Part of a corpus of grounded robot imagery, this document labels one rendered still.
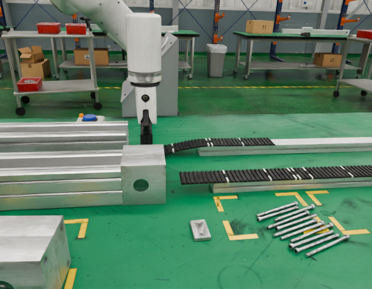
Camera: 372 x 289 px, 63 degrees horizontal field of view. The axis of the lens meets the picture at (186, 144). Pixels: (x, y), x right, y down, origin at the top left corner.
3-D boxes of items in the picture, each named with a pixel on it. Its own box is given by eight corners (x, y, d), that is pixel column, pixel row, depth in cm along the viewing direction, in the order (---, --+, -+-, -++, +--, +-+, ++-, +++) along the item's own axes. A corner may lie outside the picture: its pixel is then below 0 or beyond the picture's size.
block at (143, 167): (162, 174, 76) (162, 140, 72) (165, 203, 64) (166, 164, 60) (126, 175, 74) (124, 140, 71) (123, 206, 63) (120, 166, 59)
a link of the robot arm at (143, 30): (127, 66, 80) (128, 73, 71) (124, 11, 74) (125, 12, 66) (158, 66, 81) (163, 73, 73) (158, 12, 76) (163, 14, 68)
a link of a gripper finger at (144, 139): (152, 128, 75) (152, 152, 78) (152, 123, 78) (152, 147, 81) (139, 128, 75) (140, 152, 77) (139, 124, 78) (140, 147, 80)
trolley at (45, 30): (97, 98, 416) (90, 19, 374) (102, 109, 369) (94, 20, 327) (14, 103, 382) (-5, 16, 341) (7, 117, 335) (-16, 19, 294)
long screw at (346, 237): (345, 237, 56) (346, 232, 56) (349, 240, 56) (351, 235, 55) (303, 255, 52) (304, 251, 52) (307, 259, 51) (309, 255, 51)
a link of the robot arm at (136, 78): (162, 74, 72) (162, 86, 74) (160, 67, 80) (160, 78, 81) (127, 73, 71) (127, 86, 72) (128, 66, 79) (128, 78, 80)
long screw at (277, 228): (277, 232, 57) (278, 228, 57) (274, 229, 58) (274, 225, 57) (317, 218, 61) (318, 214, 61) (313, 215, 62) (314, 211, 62)
